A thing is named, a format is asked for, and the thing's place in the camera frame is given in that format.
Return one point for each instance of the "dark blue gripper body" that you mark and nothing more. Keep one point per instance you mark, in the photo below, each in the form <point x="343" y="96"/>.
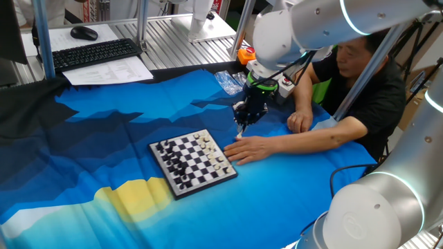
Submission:
<point x="257" y="102"/>

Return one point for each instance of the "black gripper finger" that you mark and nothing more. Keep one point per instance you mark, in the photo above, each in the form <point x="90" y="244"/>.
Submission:
<point x="257" y="116"/>
<point x="240" y="114"/>

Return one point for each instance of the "black white magnetic chessboard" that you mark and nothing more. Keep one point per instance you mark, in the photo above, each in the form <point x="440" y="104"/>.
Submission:
<point x="194" y="162"/>

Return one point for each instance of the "person's left forearm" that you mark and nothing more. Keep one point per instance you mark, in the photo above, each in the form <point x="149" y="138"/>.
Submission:
<point x="318" y="140"/>

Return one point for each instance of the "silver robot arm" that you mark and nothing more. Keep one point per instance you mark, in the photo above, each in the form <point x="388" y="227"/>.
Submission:
<point x="311" y="27"/>

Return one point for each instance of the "person's right forearm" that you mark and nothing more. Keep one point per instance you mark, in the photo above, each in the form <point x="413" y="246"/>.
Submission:
<point x="304" y="90"/>

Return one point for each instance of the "person's left hand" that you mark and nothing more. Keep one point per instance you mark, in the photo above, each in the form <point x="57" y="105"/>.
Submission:
<point x="254" y="149"/>

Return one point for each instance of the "person's right hand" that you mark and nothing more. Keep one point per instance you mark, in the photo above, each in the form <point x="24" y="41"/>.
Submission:
<point x="300" y="121"/>

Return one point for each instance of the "clear plastic bag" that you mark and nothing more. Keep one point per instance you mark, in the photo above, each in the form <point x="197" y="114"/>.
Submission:
<point x="226" y="83"/>
<point x="239" y="79"/>

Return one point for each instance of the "white box with red button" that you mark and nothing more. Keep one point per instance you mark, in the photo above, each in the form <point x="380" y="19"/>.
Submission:
<point x="285" y="90"/>

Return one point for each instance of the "orange emergency stop box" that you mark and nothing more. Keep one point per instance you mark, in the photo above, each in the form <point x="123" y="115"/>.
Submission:
<point x="245" y="56"/>

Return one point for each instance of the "green fabric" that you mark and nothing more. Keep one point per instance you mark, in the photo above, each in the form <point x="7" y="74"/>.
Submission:
<point x="320" y="91"/>

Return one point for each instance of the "blue mountain print tablecloth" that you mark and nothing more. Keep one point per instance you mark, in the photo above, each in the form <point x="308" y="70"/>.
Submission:
<point x="277" y="193"/>

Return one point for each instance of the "silver metal plate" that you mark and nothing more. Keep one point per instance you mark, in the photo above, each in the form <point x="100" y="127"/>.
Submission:
<point x="207" y="37"/>

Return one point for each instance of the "black chess piece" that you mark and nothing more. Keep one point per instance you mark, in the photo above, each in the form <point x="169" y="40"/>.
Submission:
<point x="182" y="187"/>
<point x="179" y="181"/>
<point x="162" y="152"/>
<point x="169" y="164"/>
<point x="175" y="175"/>
<point x="159" y="146"/>

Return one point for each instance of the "person in black shirt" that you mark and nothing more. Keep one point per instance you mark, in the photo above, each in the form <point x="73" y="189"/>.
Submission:
<point x="373" y="97"/>

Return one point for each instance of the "printed paper sheet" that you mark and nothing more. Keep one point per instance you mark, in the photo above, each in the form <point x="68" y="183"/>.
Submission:
<point x="110" y="71"/>

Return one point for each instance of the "black keyboard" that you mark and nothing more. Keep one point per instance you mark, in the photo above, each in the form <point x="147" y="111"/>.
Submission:
<point x="93" y="52"/>

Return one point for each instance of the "black computer mouse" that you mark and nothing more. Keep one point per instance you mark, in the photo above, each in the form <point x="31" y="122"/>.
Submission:
<point x="84" y="33"/>

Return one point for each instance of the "white paper sheet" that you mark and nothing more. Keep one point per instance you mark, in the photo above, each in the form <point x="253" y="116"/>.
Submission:
<point x="59" y="39"/>

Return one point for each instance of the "black table cloth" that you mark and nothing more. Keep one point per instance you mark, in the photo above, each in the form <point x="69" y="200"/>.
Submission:
<point x="27" y="107"/>

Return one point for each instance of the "person in white shirt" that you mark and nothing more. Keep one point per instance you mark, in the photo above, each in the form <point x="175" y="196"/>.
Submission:
<point x="52" y="10"/>

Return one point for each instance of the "black monitor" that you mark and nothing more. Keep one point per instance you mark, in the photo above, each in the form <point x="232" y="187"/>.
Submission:
<point x="12" y="31"/>

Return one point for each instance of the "aluminium frame post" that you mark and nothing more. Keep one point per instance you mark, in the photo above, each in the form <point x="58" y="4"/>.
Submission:
<point x="367" y="72"/>
<point x="43" y="41"/>
<point x="142" y="24"/>
<point x="240" y="31"/>

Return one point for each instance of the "white pedestal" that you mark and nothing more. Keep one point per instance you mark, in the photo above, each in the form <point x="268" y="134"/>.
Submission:
<point x="200" y="15"/>

